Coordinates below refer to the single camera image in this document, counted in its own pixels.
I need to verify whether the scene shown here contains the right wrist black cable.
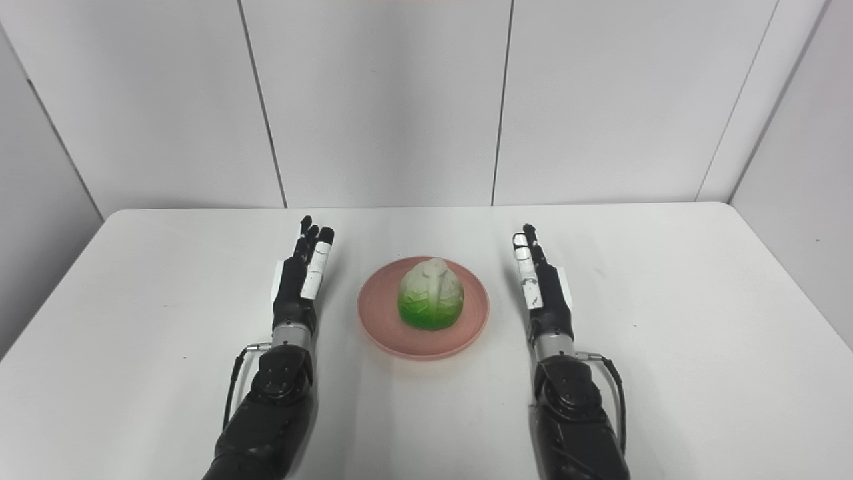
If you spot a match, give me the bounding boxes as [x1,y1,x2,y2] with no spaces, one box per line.
[576,351,628,455]

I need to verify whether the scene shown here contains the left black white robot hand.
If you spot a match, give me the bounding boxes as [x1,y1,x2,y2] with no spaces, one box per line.
[271,215,336,332]

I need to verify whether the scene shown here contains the green white toy cabbage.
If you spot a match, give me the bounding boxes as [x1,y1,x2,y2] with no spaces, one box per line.
[398,258,465,331]

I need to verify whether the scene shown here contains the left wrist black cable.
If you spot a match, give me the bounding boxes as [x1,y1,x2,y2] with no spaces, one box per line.
[222,342,273,431]

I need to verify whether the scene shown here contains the pink round plate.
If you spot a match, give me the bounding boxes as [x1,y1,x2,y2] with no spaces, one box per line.
[357,256,490,361]

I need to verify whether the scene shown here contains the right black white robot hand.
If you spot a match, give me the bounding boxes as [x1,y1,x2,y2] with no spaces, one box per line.
[512,223,576,345]

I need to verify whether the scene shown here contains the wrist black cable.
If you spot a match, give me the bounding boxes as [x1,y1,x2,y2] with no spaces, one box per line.
[222,342,273,431]
[576,351,628,455]

